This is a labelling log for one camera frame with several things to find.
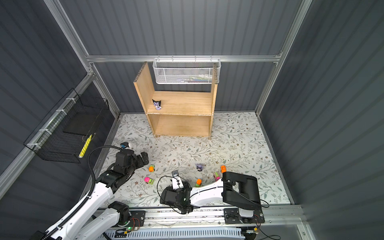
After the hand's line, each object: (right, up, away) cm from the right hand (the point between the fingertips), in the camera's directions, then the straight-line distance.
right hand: (174, 188), depth 82 cm
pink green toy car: (-14, +3, +2) cm, 15 cm away
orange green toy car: (-15, +9, +6) cm, 18 cm away
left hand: (-19, +18, -1) cm, 26 cm away
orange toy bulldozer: (+28, +9, +6) cm, 30 cm away
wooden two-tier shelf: (+1, +41, +2) cm, 41 cm away
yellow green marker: (-40, +25, -13) cm, 49 cm away
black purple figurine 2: (+14, +11, +4) cm, 18 cm away
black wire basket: (-52, +31, -9) cm, 61 cm away
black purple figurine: (-9, +47, -2) cm, 47 cm away
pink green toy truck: (+24, +6, +2) cm, 25 cm away
